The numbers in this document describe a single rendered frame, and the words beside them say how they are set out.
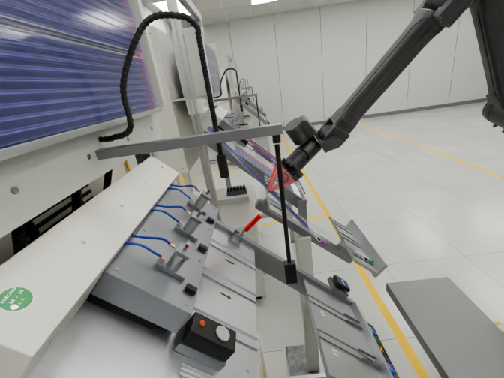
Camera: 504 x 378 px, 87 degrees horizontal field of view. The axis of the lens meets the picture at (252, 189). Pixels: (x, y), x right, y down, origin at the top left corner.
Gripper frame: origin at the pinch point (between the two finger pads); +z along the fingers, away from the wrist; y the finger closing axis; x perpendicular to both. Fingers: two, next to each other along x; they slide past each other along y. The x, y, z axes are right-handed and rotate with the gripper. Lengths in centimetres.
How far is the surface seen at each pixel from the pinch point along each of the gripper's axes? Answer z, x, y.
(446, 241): -88, 163, -101
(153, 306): 28.7, -9.8, 38.9
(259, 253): 15.8, 10.3, 3.5
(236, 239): 17.1, 1.6, 6.9
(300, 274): 11.8, 24.3, 3.7
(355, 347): 15.0, 40.0, 19.5
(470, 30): -752, 221, -530
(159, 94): 4.9, -37.2, 10.3
